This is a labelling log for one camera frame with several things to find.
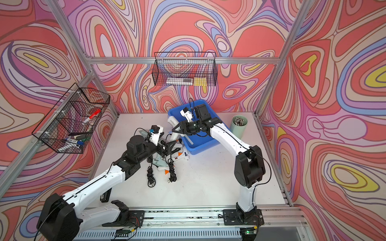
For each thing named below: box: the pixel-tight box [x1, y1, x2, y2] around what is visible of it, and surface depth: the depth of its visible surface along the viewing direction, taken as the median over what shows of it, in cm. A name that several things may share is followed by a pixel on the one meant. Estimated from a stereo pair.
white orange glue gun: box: [171, 150, 190, 162], surface depth 97 cm
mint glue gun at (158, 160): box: [152, 152, 169, 167], surface depth 93 cm
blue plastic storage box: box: [167, 99, 223, 155], surface depth 75 cm
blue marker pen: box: [64, 137, 85, 146], surface depth 70 cm
